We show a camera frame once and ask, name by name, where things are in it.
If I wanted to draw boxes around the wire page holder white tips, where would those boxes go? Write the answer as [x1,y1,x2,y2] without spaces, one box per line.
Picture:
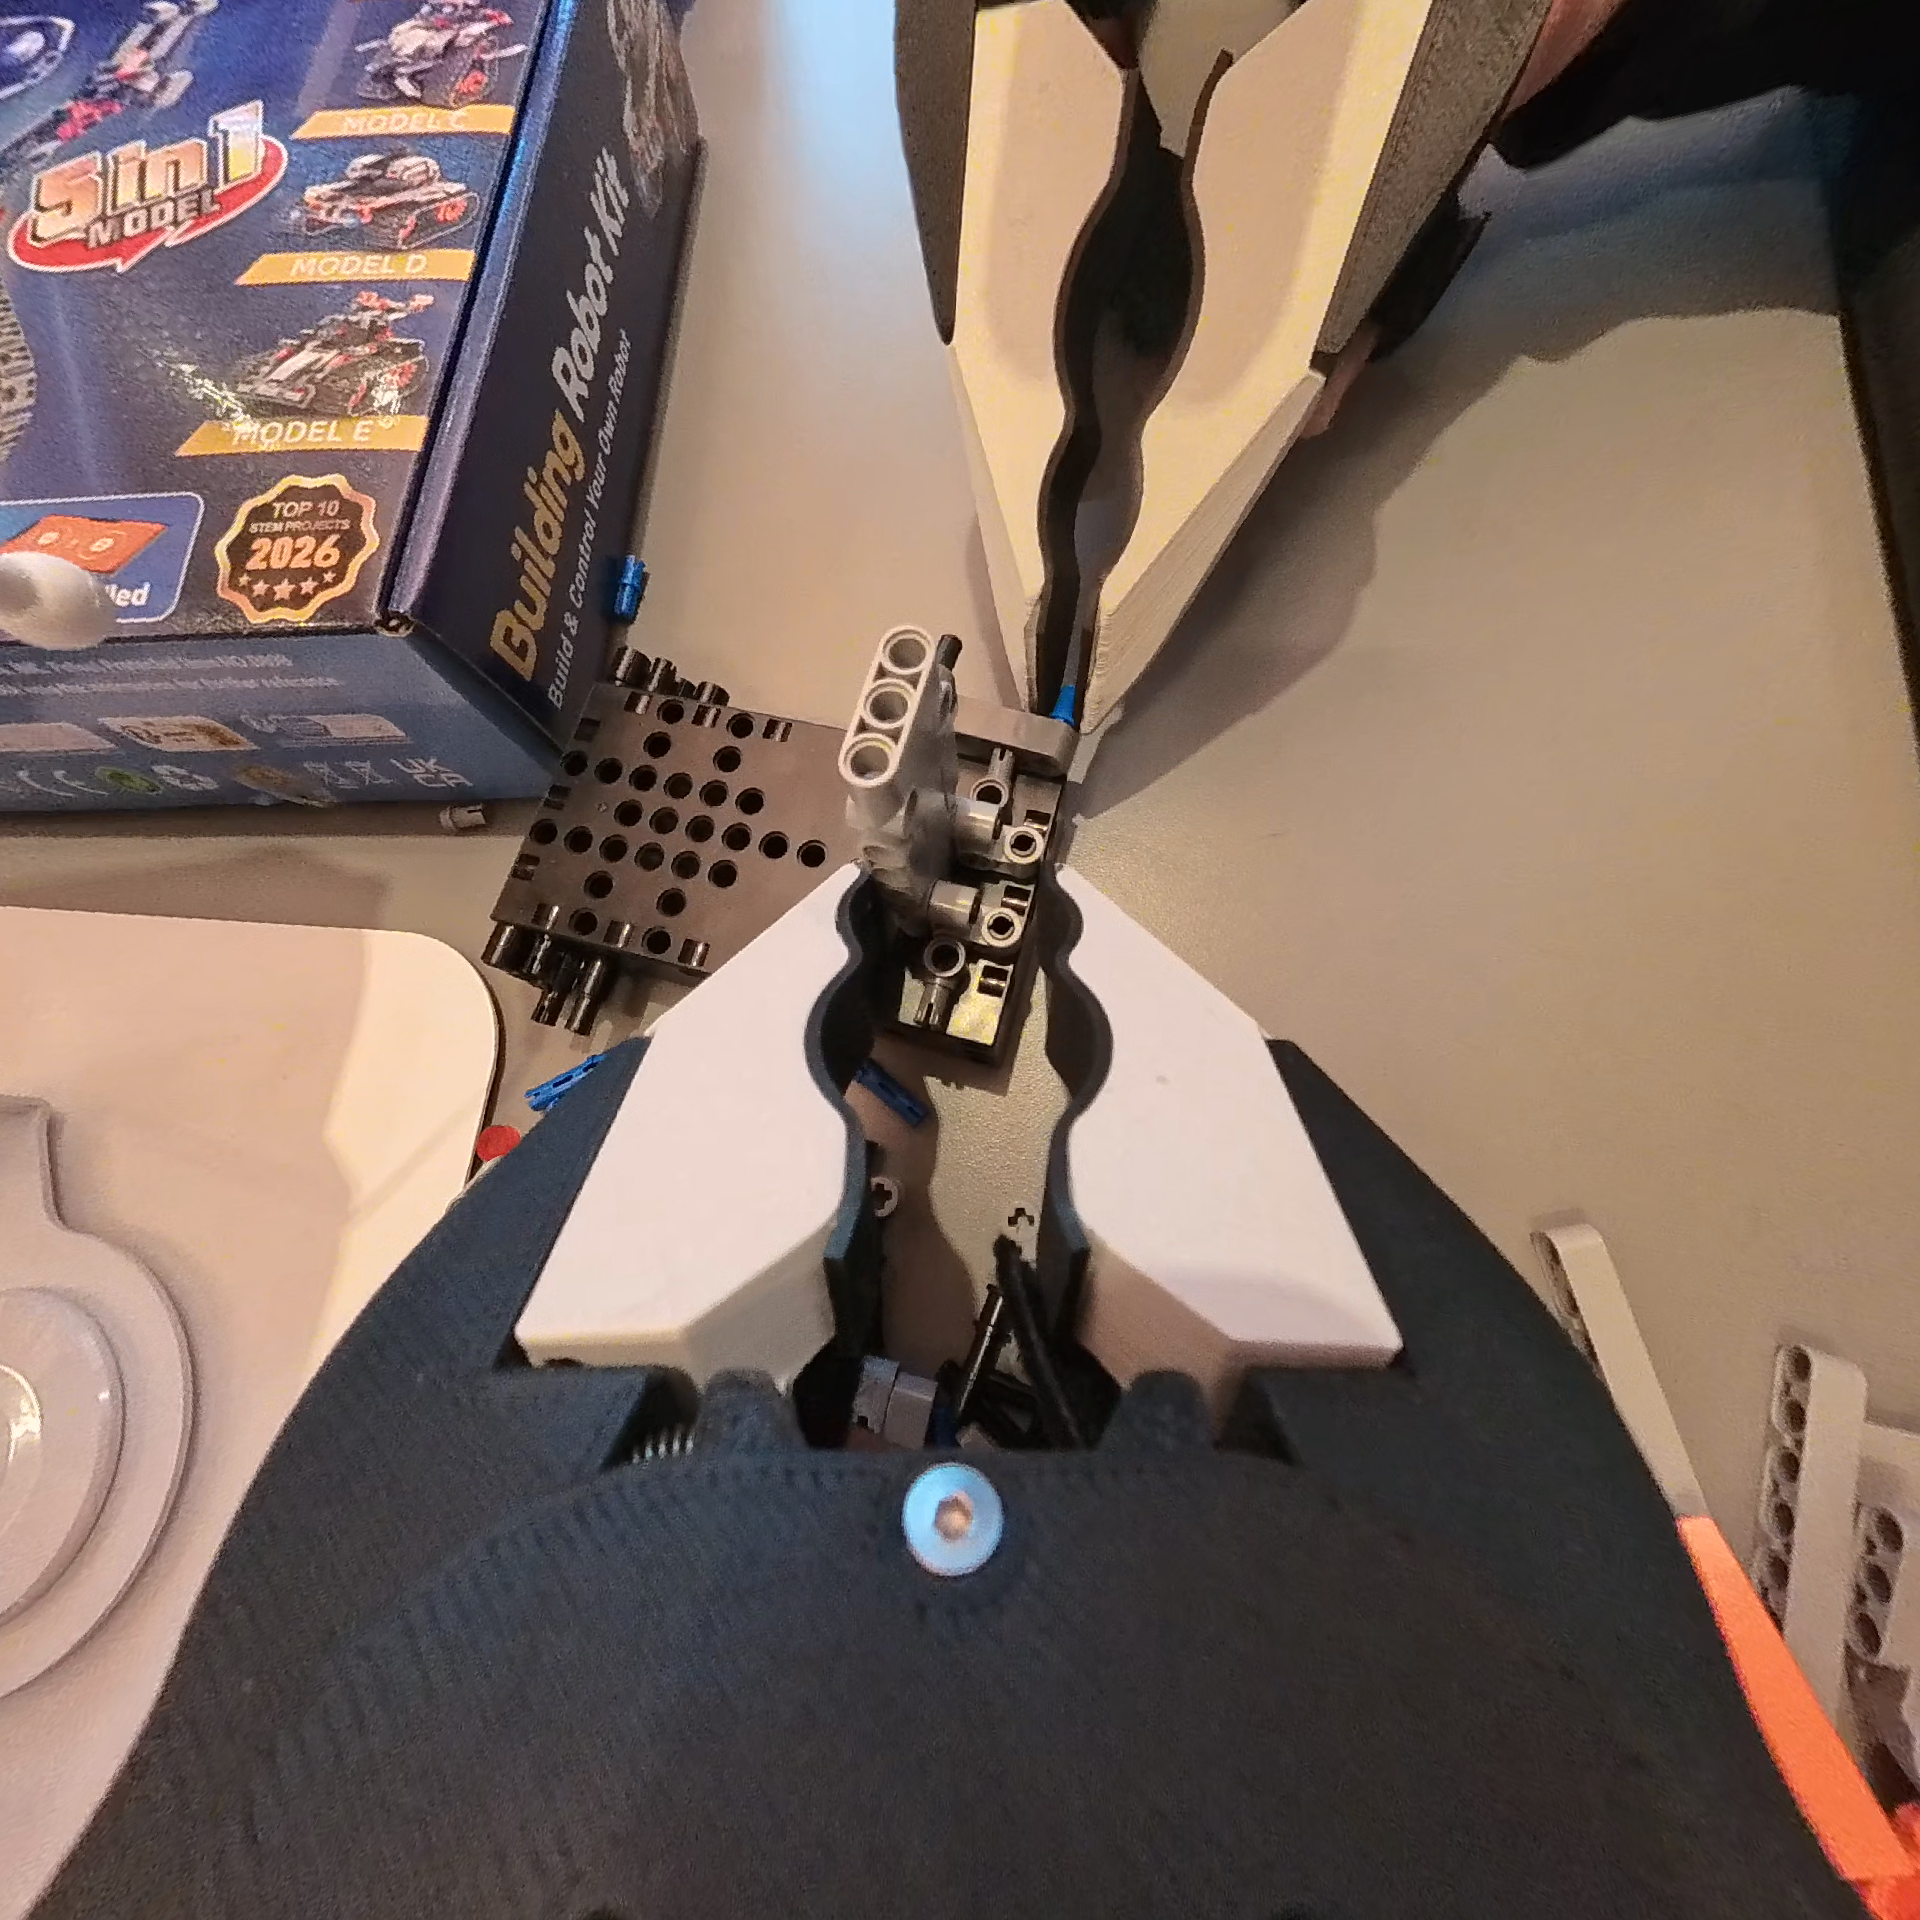
[0,552,114,650]

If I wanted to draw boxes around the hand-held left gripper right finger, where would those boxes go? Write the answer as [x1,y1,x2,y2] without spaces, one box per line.
[1034,866,1411,1377]

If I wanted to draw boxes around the pile of building pieces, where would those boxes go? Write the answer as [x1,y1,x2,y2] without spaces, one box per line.
[476,1042,1920,1920]

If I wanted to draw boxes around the person's right hand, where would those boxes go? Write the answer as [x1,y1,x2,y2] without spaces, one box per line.
[1312,0,1631,441]

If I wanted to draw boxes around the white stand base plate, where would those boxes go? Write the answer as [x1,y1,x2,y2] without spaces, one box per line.
[0,905,508,1758]

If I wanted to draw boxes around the grey beam and connector assembly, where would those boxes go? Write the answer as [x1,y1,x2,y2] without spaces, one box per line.
[835,625,1051,992]

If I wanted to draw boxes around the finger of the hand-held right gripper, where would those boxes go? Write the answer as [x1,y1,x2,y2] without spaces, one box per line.
[953,0,1160,708]
[1072,0,1434,730]

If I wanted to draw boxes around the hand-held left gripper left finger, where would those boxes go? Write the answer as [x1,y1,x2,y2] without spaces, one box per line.
[510,871,888,1375]

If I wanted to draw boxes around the blue robot kit box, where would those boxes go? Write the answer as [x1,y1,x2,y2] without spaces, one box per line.
[0,0,711,817]

